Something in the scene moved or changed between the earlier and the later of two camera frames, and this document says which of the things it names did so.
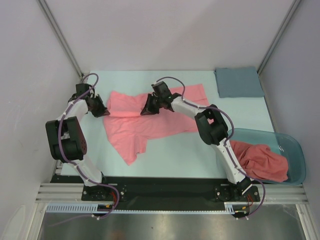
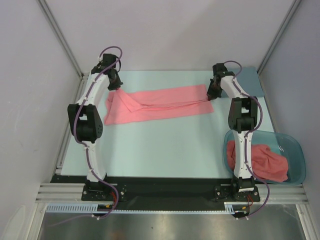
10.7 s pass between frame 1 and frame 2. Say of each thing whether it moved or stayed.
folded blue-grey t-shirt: stayed
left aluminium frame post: stayed
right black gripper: moved
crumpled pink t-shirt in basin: stayed
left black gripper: moved
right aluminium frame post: stayed
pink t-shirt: moved
